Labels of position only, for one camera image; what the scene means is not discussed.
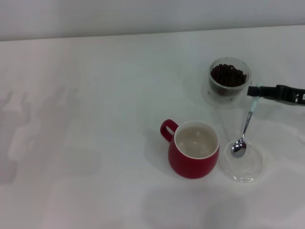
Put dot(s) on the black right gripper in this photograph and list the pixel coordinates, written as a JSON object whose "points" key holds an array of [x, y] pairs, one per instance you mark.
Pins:
{"points": [[301, 91]]}

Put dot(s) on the clear glass cup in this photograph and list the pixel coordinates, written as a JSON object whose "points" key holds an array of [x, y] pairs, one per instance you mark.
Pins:
{"points": [[226, 93]]}

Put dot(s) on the clear glass saucer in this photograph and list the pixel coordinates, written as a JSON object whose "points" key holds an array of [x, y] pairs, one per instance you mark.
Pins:
{"points": [[214, 102]]}

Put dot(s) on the clear round glass dish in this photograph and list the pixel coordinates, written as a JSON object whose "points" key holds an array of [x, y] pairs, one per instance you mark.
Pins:
{"points": [[252, 167]]}

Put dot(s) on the red ceramic mug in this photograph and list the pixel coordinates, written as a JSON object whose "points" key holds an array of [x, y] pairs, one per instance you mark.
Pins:
{"points": [[190, 167]]}

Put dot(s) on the coffee beans heap in glass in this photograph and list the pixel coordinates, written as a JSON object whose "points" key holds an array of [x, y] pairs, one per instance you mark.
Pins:
{"points": [[228, 75]]}

